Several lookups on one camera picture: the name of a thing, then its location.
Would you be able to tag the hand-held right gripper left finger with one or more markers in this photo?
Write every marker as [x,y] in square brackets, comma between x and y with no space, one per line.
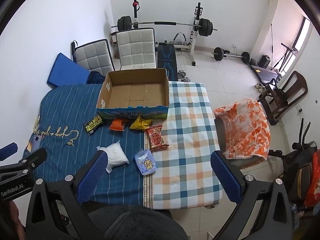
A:
[92,177]

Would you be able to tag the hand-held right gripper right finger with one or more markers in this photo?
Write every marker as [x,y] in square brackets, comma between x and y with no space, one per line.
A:
[226,177]

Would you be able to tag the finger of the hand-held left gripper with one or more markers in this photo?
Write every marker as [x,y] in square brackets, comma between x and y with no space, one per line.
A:
[8,150]
[30,161]

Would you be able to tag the white plastic bag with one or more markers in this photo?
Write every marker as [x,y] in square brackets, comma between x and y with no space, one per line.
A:
[116,156]

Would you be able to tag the black wipes packet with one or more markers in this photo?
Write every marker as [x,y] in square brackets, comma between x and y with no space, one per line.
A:
[93,125]

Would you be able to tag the blue tissue packet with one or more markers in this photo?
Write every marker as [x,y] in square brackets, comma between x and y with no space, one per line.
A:
[146,163]

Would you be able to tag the orange snack packet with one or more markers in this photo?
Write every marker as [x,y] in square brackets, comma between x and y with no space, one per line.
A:
[117,125]

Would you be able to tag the yellow snack packet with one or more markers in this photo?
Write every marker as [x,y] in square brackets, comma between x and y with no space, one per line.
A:
[138,125]

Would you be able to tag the red snack packet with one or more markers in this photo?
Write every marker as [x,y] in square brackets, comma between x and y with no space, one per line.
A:
[156,137]

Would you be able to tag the cardboard box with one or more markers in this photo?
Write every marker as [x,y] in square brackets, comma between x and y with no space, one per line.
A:
[135,92]

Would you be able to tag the gray tag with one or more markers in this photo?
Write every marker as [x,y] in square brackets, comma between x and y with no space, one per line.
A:
[37,138]

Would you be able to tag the dark chair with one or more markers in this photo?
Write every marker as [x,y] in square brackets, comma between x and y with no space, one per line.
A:
[220,135]

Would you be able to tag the orange floral towel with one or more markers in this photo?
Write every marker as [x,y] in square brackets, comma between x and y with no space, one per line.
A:
[250,130]

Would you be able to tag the plaid bed sheet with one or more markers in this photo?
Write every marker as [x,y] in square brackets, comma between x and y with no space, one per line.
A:
[187,130]

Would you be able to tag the blue striped blanket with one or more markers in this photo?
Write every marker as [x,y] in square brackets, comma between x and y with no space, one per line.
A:
[65,110]

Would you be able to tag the black exercise bike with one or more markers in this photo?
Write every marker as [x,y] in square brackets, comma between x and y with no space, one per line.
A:
[300,155]

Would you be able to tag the red bag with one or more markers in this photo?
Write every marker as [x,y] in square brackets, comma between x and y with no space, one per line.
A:
[313,180]

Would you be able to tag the blue foam mat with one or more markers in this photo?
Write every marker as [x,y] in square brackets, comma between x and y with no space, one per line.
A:
[66,72]

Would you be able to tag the white shoe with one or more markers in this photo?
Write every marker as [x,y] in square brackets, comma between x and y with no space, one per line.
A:
[258,86]
[264,89]

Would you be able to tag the dark blue knit cloth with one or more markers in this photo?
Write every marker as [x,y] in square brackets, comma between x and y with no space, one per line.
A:
[96,77]

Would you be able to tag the chrome dumbbell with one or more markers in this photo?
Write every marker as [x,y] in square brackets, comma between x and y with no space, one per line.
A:
[183,76]

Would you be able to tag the treadmill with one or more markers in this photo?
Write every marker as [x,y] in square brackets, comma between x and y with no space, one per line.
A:
[267,71]

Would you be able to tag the brown wooden chair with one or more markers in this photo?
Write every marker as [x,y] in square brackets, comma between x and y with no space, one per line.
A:
[298,85]

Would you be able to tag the white padded chair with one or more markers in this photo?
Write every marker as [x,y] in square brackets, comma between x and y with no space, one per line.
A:
[136,47]
[93,57]

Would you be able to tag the short barbell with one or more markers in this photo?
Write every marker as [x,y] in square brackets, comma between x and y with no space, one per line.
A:
[220,53]

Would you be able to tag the black sit-up bench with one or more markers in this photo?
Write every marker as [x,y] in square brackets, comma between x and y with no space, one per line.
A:
[166,57]

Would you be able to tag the white barbell rack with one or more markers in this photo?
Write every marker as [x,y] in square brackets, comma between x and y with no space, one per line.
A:
[193,45]

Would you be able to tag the black folding stand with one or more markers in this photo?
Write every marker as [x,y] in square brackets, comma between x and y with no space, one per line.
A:
[287,52]

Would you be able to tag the gray ab exerciser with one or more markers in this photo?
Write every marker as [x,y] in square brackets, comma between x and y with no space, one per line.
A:
[180,33]

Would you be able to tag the window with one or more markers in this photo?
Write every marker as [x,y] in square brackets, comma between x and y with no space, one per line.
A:
[303,35]

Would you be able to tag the long barbell with black plates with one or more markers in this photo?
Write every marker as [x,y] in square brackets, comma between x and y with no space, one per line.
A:
[165,23]

